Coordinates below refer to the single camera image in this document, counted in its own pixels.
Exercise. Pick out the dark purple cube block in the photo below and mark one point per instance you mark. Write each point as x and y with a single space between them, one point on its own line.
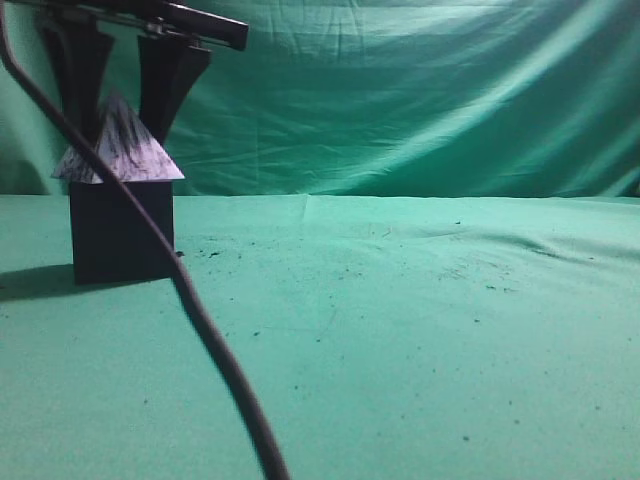
110 244

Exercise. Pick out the green table cloth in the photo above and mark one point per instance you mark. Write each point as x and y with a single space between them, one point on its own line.
386 338

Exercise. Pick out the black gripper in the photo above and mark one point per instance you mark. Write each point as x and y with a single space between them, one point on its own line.
169 66

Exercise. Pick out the white marbled square pyramid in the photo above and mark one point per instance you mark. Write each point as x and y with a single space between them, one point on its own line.
127 147

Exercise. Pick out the green backdrop cloth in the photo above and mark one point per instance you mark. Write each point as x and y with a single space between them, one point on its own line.
417 98

